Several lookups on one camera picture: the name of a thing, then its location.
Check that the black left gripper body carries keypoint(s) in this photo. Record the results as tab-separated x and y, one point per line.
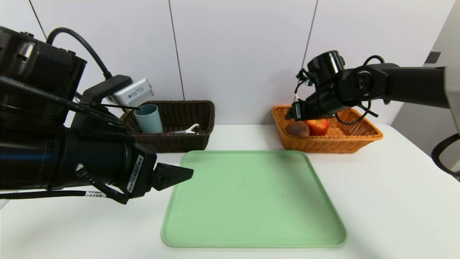
139	174

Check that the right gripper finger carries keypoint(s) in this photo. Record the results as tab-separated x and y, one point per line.
288	116

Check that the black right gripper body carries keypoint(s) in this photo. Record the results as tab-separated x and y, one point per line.
297	111

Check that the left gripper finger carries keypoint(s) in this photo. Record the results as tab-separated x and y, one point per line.
170	176

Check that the pink cream-filled bun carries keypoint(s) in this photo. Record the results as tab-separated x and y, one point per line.
297	128

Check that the red yellow apple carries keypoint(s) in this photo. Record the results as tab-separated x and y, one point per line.
319	126

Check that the blue-grey plastic cup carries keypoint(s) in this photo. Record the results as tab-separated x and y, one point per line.
149	120

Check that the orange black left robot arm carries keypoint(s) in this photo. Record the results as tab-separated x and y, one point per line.
36	126

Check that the dark brown wicker basket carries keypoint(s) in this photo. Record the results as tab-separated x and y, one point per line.
179	142

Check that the orange wicker basket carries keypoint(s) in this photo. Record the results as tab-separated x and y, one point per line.
345	142

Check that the light green plastic tray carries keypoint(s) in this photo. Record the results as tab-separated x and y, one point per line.
251	201

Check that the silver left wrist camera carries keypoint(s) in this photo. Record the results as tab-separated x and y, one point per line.
131	92

